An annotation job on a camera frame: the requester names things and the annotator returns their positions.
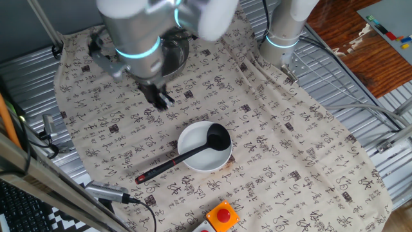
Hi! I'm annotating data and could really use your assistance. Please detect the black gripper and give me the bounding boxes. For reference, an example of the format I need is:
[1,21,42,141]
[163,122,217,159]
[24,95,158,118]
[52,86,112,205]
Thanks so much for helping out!
[136,79,176,112]

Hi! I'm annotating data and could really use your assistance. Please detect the black ladle with red trim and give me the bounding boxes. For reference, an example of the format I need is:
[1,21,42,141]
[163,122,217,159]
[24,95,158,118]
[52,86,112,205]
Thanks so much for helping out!
[135,123,232,185]

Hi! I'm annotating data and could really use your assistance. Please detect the white bowl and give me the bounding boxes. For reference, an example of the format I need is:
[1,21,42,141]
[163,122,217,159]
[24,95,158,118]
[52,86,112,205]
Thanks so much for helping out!
[177,121,233,173]

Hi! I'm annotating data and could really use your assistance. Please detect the orange box with red button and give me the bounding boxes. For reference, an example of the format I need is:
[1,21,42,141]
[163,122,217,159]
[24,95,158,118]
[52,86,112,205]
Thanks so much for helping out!
[205,200,241,232]

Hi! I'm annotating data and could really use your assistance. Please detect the grey box with mushroom button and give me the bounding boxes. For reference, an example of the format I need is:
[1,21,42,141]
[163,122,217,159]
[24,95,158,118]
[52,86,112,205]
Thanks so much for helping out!
[192,220,216,232]

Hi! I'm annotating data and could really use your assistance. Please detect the calligraphy print tablecloth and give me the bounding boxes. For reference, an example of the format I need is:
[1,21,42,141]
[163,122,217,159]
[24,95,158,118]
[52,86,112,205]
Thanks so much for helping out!
[53,0,393,232]

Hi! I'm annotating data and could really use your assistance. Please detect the thin metal rod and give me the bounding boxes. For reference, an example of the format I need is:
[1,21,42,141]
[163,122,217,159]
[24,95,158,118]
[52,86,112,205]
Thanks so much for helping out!
[26,0,64,50]

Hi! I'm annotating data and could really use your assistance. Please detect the black white checkerboard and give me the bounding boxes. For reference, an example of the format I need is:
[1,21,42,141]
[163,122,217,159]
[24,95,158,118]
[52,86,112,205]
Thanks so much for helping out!
[47,206,97,232]

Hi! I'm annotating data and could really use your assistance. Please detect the orange pole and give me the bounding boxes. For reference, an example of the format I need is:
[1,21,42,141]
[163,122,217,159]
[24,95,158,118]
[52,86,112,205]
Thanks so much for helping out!
[0,93,22,150]

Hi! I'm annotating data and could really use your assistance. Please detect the black keyboard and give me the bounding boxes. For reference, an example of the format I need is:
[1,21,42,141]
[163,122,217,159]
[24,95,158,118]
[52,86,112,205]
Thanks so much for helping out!
[0,180,55,232]

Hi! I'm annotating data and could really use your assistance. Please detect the wooden table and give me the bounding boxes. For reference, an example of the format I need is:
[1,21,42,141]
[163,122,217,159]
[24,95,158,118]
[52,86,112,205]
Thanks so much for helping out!
[305,0,412,99]

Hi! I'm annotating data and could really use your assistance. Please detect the grey board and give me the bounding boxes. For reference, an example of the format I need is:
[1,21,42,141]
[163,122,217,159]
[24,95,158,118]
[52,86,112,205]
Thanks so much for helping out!
[356,0,412,66]

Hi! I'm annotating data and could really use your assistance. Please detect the steel pot with black handle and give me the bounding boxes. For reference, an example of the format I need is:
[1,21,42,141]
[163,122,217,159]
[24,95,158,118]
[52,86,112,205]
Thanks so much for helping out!
[160,27,191,79]

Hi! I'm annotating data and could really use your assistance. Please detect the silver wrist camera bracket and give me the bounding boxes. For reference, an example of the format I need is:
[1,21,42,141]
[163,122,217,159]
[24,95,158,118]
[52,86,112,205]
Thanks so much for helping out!
[88,32,129,82]

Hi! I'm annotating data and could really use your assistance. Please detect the grey depth camera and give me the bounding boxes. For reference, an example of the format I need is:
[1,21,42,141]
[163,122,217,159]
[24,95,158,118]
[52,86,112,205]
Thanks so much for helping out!
[84,180,131,204]

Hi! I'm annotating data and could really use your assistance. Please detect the black camera cable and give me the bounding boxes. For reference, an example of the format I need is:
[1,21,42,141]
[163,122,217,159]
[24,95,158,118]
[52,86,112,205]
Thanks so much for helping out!
[127,197,158,232]

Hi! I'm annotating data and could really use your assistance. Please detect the small grey camera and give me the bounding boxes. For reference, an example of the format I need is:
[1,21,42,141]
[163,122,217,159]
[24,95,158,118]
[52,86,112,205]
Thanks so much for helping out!
[41,113,59,140]

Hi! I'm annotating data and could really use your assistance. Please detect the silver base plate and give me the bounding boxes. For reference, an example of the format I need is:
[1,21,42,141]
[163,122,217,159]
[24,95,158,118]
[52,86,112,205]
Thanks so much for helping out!
[279,48,310,85]

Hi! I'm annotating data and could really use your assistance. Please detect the aluminium frame bar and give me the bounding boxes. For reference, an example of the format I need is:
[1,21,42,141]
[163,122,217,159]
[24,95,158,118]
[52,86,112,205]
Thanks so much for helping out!
[0,131,133,232]

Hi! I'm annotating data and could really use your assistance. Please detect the black base cable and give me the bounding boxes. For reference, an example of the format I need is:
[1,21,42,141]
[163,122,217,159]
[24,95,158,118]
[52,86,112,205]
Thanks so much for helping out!
[298,34,402,132]

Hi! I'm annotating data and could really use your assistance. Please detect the grey cable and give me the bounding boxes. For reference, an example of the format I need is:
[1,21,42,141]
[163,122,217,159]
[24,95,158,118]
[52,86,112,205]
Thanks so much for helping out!
[323,102,412,127]

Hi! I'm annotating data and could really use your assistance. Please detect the metal corner bracket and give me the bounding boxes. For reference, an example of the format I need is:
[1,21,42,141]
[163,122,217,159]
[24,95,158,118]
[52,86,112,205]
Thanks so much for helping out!
[375,124,412,154]

